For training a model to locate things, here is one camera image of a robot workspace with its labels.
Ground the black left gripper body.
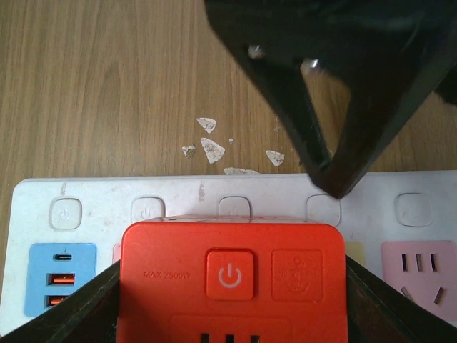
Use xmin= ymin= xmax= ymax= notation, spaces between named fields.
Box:
xmin=204 ymin=1 xmax=456 ymax=105

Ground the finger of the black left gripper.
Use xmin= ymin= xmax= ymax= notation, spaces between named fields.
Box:
xmin=228 ymin=44 xmax=331 ymax=189
xmin=321 ymin=31 xmax=456 ymax=199

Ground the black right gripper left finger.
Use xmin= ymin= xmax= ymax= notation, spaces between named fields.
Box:
xmin=1 ymin=262 xmax=120 ymax=343

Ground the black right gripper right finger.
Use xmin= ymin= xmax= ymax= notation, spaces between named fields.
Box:
xmin=346 ymin=257 xmax=456 ymax=342

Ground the red socket cube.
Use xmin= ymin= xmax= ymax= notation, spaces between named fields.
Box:
xmin=116 ymin=218 xmax=348 ymax=342

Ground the white power strip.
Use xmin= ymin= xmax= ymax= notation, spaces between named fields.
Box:
xmin=1 ymin=170 xmax=456 ymax=334

